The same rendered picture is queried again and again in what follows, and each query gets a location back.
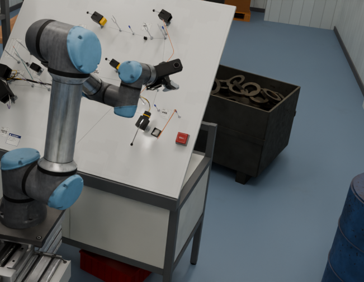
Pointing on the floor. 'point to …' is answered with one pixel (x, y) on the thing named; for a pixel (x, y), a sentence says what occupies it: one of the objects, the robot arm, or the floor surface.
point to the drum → (351, 236)
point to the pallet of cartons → (242, 6)
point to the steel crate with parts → (248, 120)
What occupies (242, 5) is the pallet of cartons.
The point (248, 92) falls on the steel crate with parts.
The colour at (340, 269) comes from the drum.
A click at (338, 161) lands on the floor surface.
